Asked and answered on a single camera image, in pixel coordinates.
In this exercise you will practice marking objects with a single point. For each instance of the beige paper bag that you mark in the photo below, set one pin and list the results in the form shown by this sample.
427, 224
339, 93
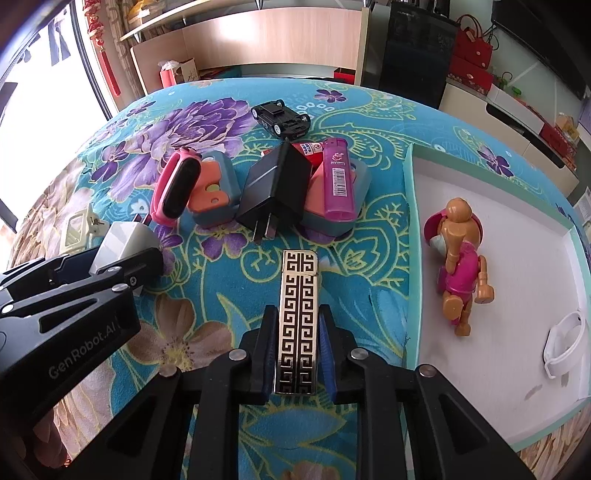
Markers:
188, 71

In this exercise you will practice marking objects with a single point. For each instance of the red gift bags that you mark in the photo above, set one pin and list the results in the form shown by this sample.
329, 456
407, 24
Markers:
473, 50

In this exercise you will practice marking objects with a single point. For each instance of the orange teal toy block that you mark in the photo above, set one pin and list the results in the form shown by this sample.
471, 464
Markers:
210, 196

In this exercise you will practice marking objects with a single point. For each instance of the yellow bag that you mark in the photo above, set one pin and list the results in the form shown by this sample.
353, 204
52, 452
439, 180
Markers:
141, 9

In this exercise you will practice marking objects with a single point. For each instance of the wooden desk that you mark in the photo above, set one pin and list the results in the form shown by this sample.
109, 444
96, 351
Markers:
277, 37

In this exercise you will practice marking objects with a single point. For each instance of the white wristband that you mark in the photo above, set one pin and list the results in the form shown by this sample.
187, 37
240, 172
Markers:
549, 346

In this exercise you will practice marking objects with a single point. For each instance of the white television stand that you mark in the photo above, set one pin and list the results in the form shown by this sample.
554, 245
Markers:
466, 104

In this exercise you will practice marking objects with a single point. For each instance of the black toy car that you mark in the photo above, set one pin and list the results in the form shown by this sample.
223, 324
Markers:
279, 117

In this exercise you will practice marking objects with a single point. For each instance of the pink dog toy figure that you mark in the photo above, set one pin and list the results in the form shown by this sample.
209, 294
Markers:
461, 263

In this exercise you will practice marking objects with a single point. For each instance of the stack of red boxes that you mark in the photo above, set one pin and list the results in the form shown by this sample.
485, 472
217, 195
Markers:
558, 143

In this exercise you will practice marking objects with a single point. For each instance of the white flat box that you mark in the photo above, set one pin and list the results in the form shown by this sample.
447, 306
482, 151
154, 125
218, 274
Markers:
515, 108

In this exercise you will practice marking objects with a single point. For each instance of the black charger adapter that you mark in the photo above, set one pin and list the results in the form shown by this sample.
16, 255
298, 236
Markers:
270, 189

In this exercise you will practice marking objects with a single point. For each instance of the orange packet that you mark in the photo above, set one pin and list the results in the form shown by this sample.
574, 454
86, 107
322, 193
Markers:
362, 184

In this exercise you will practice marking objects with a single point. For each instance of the pink tube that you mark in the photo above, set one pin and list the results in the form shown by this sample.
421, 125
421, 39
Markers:
339, 184

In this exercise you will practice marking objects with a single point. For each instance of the gold black patterned lighter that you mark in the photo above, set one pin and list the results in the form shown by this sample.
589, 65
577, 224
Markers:
298, 323

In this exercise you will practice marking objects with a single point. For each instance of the black cabinet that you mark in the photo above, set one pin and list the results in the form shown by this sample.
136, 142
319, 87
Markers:
415, 55

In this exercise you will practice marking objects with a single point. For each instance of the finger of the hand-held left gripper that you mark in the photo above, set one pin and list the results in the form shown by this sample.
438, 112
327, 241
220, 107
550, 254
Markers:
138, 265
76, 265

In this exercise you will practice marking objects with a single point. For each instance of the teal storage box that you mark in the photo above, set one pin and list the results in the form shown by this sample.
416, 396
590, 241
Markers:
508, 323

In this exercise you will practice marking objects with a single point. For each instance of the white charger plug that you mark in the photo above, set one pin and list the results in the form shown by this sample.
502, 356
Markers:
122, 240

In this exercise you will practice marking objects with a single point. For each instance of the floral turquoise blanket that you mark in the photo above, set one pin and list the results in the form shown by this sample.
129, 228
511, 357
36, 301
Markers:
258, 277

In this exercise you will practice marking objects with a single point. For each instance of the small red bottle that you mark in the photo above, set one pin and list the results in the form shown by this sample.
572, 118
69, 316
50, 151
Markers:
309, 154

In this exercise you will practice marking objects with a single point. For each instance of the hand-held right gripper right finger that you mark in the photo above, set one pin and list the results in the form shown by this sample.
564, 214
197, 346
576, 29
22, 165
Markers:
327, 360

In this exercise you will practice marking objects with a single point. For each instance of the hanging dark clothes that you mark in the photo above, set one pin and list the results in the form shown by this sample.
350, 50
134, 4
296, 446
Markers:
57, 32

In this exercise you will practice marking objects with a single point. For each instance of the red paper bag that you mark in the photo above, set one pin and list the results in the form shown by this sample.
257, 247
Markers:
167, 76

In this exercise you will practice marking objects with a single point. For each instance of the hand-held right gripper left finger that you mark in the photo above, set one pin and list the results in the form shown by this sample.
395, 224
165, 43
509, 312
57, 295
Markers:
264, 383

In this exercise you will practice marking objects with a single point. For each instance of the pink smart band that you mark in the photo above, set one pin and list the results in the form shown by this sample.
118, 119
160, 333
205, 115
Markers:
178, 189

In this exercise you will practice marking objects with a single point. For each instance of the red knot decoration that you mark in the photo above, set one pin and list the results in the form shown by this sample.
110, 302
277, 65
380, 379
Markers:
104, 41

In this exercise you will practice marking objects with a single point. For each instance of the red box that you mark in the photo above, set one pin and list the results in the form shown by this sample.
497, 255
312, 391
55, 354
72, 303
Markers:
344, 76

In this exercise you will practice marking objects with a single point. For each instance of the black television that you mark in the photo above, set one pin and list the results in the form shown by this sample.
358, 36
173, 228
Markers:
540, 41

